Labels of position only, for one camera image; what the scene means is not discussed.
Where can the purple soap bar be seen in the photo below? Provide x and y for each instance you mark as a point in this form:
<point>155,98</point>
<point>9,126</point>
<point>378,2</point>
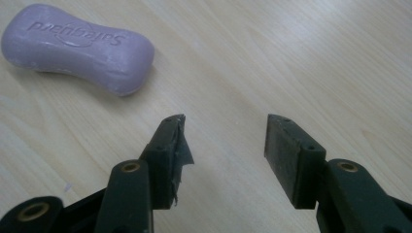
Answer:
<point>77,45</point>

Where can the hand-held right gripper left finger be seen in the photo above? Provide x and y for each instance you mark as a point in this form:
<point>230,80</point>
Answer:
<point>158,174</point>

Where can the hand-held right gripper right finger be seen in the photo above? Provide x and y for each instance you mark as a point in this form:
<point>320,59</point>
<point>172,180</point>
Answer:
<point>301,174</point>

